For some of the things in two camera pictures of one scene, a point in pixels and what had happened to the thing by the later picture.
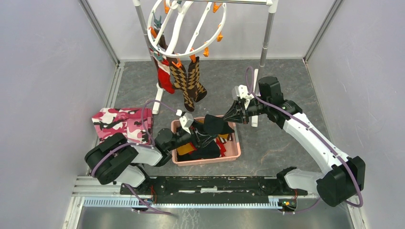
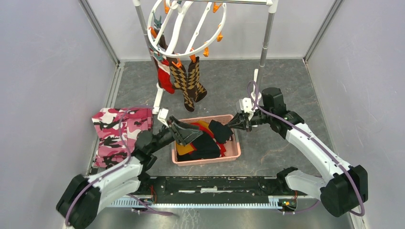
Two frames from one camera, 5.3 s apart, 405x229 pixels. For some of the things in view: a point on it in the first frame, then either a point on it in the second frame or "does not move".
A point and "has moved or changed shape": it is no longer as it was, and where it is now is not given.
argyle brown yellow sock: (180, 76) does not move
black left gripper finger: (203, 141) to (185, 136)
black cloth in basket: (211, 149) does not move
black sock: (215, 125) has moved or changed shape
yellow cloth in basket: (185, 149) does not move
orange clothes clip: (178, 64) does not move
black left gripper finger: (200, 137) to (175, 123)
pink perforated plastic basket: (233, 150) does not move
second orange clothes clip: (193, 57) does not move
